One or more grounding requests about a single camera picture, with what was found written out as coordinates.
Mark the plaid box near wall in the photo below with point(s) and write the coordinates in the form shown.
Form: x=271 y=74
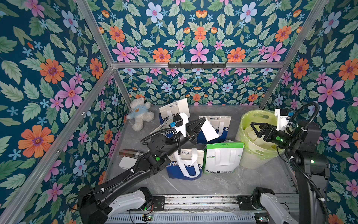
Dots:
x=131 y=153

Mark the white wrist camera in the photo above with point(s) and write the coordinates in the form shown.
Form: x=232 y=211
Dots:
x=179 y=122
x=283 y=119

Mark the white bag green top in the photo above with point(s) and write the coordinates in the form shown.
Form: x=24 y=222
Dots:
x=222 y=158

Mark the blue white tote bag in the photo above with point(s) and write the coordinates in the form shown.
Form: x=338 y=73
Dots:
x=187 y=165
x=168 y=111

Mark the white teddy bear blue shirt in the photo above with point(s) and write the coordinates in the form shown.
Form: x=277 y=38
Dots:
x=139 y=112

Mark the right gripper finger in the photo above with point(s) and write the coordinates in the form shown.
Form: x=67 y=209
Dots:
x=259 y=125
x=259 y=132

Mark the black wall hook rail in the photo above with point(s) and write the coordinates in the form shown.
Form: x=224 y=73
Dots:
x=199 y=65

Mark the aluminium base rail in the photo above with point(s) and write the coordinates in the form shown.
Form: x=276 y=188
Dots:
x=195 y=203

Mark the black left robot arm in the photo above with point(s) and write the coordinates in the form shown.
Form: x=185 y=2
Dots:
x=94 y=203

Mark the white trash bin green liner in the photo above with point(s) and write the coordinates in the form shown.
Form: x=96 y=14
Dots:
x=258 y=152

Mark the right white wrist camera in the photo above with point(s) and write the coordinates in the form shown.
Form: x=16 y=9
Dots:
x=283 y=119

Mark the middle right blue white bag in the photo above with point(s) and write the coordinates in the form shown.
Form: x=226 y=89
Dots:
x=220 y=124

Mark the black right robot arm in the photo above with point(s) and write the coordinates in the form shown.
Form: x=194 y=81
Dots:
x=296 y=140

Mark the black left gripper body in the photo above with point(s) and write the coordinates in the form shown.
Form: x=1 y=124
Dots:
x=188 y=137

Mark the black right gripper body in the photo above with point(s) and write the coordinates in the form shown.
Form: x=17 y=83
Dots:
x=269 y=134

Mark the white pad near wall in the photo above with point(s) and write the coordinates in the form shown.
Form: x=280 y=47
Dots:
x=127 y=162

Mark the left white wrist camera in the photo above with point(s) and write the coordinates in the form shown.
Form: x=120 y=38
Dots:
x=179 y=122

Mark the middle left blue white bag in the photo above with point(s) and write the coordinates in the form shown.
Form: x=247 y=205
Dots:
x=168 y=129

